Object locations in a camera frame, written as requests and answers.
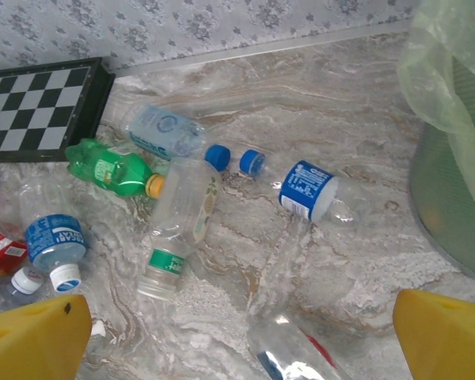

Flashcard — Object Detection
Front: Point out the clear bottle green neck band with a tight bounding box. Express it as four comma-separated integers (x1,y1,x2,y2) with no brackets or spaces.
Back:
136,156,223,301

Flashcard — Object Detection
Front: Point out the bottle blue white label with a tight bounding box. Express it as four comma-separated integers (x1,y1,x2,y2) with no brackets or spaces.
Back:
277,159,367,226

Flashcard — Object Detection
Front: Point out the clear bottle blue cap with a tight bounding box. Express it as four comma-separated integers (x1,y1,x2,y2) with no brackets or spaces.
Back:
238,148,278,187
203,143,233,175

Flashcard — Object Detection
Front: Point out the blue Pocari Sweat bottle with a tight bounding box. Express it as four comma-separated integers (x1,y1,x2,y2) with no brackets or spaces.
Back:
18,184,91,293

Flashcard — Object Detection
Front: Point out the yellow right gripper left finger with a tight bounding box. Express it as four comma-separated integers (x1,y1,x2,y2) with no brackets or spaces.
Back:
0,294,93,380

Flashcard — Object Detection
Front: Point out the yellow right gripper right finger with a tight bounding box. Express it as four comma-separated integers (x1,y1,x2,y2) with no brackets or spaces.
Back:
392,288,475,380

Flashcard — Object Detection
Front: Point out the clear bottle purple white label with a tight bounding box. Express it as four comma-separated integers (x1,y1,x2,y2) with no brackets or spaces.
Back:
0,266,45,317

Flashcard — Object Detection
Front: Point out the black white chessboard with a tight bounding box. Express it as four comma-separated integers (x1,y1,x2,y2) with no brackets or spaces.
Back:
0,57,116,164

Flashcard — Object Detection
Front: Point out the green plastic bin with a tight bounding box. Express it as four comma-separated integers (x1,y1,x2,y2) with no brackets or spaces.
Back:
408,55,475,283

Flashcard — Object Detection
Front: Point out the crushed bottle pale blue label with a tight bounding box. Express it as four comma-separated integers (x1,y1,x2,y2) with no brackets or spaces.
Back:
124,103,207,162

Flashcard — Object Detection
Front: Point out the red yellow label bottle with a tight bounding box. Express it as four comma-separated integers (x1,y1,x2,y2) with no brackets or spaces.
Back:
0,185,28,288

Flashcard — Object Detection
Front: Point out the clear bottle blue stripe label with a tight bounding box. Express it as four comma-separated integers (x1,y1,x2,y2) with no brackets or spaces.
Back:
246,312,352,380

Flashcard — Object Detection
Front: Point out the green bottle yellow cap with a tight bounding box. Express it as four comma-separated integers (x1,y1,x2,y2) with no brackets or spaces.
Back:
64,137,167,199

